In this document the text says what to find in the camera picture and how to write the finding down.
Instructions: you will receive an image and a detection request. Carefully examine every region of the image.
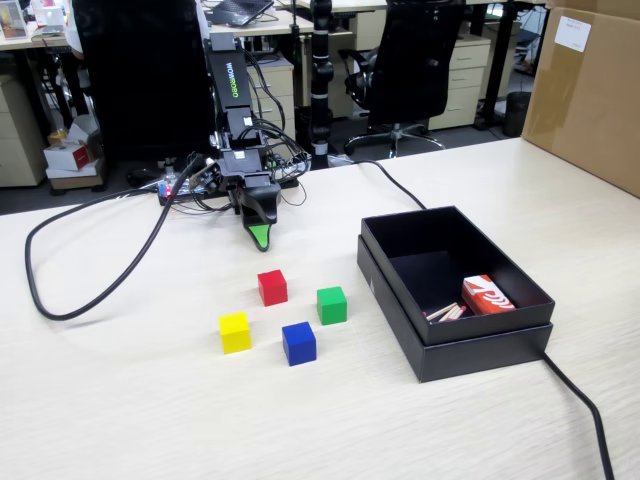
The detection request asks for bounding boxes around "green wooden cube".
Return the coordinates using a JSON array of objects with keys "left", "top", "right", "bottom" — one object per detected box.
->
[{"left": 316, "top": 286, "right": 348, "bottom": 326}]

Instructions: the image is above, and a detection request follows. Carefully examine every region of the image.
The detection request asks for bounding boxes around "yellow wooden cube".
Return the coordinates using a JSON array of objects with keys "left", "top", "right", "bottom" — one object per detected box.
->
[{"left": 218, "top": 311, "right": 253, "bottom": 355}]

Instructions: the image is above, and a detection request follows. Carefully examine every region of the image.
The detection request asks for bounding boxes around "orange white matchbox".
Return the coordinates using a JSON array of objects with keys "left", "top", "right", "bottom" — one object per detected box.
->
[{"left": 460, "top": 274, "right": 517, "bottom": 317}]

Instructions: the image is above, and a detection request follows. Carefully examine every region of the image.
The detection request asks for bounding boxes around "black high-back office chair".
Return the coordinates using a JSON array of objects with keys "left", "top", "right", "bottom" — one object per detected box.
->
[{"left": 71, "top": 0, "right": 217, "bottom": 187}]

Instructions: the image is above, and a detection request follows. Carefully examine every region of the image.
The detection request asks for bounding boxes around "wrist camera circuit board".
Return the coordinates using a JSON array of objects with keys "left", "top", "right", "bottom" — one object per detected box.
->
[{"left": 188, "top": 157, "right": 224, "bottom": 195}]

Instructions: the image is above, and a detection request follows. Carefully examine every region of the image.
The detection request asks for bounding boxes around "black open box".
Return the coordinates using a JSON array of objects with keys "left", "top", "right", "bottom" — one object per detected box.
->
[{"left": 356, "top": 234, "right": 555, "bottom": 384}]

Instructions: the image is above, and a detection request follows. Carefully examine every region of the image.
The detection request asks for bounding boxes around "black mesh trash bin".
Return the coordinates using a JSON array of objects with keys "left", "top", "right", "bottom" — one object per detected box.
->
[{"left": 503, "top": 90, "right": 533, "bottom": 139}]

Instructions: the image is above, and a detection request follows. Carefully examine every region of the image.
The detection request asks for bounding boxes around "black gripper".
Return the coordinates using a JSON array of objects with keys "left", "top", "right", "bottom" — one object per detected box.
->
[{"left": 218, "top": 147, "right": 283, "bottom": 253}]

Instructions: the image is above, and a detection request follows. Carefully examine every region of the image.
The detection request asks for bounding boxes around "beige office desk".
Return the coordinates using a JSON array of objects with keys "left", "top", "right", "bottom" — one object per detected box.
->
[
  {"left": 0, "top": 7, "right": 316, "bottom": 121},
  {"left": 277, "top": 0, "right": 549, "bottom": 129}
]

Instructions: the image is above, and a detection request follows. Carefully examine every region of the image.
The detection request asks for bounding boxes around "small white box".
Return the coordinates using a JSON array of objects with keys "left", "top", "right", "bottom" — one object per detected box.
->
[{"left": 36, "top": 6, "right": 67, "bottom": 29}]

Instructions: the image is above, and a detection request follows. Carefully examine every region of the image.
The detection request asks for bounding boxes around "beige drawer pedestal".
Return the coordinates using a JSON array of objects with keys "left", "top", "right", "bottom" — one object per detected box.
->
[
  {"left": 428, "top": 38, "right": 493, "bottom": 133},
  {"left": 248, "top": 63, "right": 297, "bottom": 147},
  {"left": 0, "top": 73, "right": 49, "bottom": 190}
]

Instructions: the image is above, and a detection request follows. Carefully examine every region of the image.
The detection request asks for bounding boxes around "large brown cardboard box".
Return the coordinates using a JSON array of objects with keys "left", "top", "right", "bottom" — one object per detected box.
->
[{"left": 520, "top": 0, "right": 640, "bottom": 200}]

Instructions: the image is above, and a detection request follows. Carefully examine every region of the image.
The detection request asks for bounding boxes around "black laptop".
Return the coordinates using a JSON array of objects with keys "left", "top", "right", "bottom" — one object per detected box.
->
[{"left": 199, "top": 0, "right": 277, "bottom": 28}]

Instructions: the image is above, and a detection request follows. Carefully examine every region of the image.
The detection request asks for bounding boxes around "thick black camera cable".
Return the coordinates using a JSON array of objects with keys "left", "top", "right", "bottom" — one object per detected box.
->
[{"left": 24, "top": 157, "right": 211, "bottom": 322}]

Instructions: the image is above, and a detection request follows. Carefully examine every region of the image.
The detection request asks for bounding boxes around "open white carton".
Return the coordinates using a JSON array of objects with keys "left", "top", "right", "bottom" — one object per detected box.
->
[{"left": 46, "top": 113, "right": 102, "bottom": 150}]

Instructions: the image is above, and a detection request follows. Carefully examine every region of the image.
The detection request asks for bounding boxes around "robot controller circuit board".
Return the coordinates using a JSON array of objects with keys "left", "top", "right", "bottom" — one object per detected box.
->
[{"left": 156, "top": 175, "right": 214, "bottom": 207}]

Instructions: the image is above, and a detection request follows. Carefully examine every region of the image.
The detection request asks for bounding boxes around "white red small carton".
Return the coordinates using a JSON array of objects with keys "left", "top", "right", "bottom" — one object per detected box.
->
[{"left": 43, "top": 140, "right": 104, "bottom": 177}]

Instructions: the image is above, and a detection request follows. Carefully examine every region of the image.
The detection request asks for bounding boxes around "black mesh office chair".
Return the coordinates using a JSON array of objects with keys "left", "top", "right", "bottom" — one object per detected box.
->
[{"left": 338, "top": 0, "right": 467, "bottom": 159}]

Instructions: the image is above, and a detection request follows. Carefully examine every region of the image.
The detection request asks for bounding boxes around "black segmented pole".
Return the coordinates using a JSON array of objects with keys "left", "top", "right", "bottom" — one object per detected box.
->
[{"left": 308, "top": 0, "right": 335, "bottom": 170}]

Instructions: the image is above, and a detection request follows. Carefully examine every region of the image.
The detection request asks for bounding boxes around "clear acrylic photo stand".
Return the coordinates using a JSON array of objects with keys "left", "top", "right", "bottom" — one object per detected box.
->
[{"left": 0, "top": 0, "right": 28, "bottom": 41}]

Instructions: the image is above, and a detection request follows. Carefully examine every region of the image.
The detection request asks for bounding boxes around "thick black table cable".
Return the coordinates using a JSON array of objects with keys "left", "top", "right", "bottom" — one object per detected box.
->
[{"left": 327, "top": 159, "right": 616, "bottom": 480}]

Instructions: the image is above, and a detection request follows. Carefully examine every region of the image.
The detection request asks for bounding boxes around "flat brown carton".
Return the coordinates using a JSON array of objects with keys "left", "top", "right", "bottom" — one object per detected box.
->
[{"left": 48, "top": 169, "right": 109, "bottom": 195}]

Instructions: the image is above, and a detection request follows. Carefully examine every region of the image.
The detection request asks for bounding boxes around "black cardboard box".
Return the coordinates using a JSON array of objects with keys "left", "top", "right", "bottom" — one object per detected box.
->
[{"left": 360, "top": 204, "right": 558, "bottom": 347}]

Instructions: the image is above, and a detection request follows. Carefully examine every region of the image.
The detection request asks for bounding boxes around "white shipping label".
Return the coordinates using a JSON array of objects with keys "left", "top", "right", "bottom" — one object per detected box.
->
[{"left": 554, "top": 15, "right": 593, "bottom": 53}]

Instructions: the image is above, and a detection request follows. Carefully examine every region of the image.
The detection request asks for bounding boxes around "blue wooden cube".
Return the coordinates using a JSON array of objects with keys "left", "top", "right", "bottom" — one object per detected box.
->
[{"left": 281, "top": 321, "right": 318, "bottom": 368}]

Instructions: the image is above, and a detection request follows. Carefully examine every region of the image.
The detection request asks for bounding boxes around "red wooden cube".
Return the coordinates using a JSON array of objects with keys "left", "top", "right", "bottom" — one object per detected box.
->
[{"left": 257, "top": 269, "right": 289, "bottom": 307}]

